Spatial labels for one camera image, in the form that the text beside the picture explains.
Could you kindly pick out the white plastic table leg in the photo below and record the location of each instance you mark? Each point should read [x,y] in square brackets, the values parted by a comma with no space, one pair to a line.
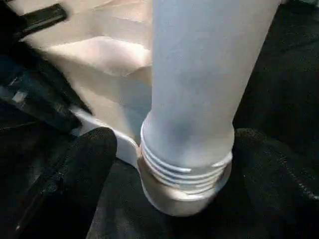
[204,74]

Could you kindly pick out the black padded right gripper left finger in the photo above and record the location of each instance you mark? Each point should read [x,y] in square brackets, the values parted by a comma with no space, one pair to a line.
[65,194]

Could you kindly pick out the black work mat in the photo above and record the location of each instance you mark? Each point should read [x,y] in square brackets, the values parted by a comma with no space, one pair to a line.
[284,89]

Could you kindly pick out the white plastic table top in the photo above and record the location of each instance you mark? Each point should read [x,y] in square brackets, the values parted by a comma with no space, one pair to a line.
[99,59]

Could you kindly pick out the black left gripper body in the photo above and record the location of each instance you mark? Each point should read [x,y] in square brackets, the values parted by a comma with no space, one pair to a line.
[25,30]

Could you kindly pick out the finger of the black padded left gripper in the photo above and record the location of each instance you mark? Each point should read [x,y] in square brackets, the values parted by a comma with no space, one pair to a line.
[45,99]

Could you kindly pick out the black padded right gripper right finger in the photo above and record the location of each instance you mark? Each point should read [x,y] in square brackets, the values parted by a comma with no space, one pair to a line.
[279,189]

